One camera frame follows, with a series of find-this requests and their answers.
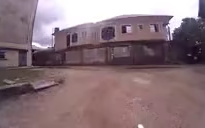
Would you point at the brown dirt road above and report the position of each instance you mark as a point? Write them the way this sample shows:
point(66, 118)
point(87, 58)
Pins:
point(116, 100)

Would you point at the pale two-storey building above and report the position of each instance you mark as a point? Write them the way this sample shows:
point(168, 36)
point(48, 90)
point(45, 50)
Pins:
point(136, 33)

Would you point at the broken concrete slab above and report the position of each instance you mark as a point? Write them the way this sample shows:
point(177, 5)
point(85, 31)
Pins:
point(43, 84)

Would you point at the robot's own part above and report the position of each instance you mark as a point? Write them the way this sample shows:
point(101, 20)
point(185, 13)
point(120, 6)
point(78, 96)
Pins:
point(140, 126)

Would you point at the raised kerb with grass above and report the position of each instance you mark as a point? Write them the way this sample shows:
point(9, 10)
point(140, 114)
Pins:
point(13, 76)

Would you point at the dark leafy trees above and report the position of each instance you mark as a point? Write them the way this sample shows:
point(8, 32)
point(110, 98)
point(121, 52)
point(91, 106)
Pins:
point(190, 36)

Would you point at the tall pale building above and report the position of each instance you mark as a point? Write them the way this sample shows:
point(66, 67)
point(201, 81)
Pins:
point(10, 23)

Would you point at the grey compound wall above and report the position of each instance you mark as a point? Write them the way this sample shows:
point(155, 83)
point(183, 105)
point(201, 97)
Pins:
point(90, 56)

